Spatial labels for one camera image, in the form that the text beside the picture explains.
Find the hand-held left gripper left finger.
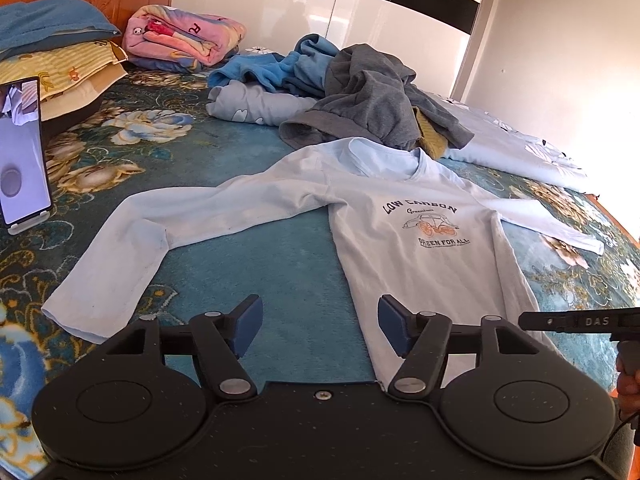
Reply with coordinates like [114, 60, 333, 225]
[102, 294, 264, 402]

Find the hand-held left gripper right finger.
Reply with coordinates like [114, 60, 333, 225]
[377, 294, 548, 403]

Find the blue pillow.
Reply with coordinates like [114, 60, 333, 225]
[0, 0, 123, 61]

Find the grey sweatshirt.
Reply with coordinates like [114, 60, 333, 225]
[278, 43, 475, 153]

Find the glossy white wardrobe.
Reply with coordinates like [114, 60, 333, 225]
[170, 0, 488, 106]

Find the mustard yellow garment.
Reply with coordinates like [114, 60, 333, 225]
[412, 106, 451, 161]

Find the folded pink cartoon blanket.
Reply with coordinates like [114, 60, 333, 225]
[123, 4, 248, 72]

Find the light blue long-sleeve shirt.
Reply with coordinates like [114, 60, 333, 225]
[41, 136, 606, 391]

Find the pale blue flower-print quilt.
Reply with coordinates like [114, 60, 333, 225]
[206, 45, 588, 193]

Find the white phone stand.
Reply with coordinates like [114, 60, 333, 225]
[6, 210, 55, 236]

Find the yellow striped pillow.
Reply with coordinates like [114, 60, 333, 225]
[0, 40, 128, 103]

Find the dark grey cushion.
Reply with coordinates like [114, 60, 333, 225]
[40, 87, 108, 146]

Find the person's right hand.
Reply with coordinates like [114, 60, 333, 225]
[615, 342, 640, 446]

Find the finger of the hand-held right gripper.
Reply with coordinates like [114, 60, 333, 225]
[518, 311, 581, 332]

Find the blue fleece garment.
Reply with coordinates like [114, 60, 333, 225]
[206, 33, 346, 98]

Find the beige pillow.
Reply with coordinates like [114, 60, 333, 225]
[39, 62, 130, 122]

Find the smartphone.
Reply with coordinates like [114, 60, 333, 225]
[0, 76, 55, 226]

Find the floral teal bed blanket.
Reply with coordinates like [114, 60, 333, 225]
[0, 67, 640, 480]

